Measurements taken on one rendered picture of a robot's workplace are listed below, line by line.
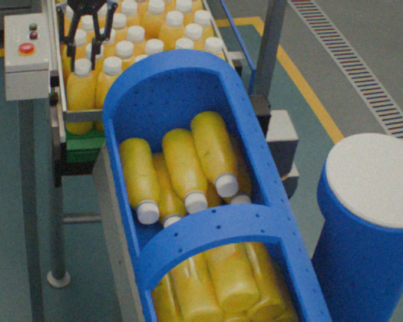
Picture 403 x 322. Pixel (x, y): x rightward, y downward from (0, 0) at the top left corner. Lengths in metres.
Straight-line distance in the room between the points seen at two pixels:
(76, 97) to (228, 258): 0.64
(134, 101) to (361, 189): 0.48
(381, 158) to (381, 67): 2.18
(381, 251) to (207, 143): 0.42
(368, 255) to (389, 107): 2.04
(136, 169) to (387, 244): 0.52
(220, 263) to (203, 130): 0.35
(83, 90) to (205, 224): 0.62
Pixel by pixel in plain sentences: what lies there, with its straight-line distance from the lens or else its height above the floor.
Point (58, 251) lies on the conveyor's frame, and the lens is 2.56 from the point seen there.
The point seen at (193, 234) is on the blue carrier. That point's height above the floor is 1.22.
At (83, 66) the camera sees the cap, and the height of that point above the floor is 1.08.
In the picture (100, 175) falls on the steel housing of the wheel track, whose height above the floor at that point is 0.87.
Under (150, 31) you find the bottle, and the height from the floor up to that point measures 1.01.
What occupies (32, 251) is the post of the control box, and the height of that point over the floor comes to 0.39.
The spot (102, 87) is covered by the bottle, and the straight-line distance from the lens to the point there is 1.78.
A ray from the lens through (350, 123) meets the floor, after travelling 3.48.
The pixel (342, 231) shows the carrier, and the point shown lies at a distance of 1.64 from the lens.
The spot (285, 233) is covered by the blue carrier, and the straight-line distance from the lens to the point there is 1.27.
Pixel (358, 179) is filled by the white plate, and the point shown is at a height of 1.04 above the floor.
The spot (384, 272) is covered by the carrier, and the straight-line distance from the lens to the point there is 1.71.
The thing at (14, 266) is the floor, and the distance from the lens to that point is 2.75.
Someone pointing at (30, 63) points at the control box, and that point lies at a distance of 1.73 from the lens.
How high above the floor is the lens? 2.13
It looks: 43 degrees down
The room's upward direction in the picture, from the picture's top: 9 degrees clockwise
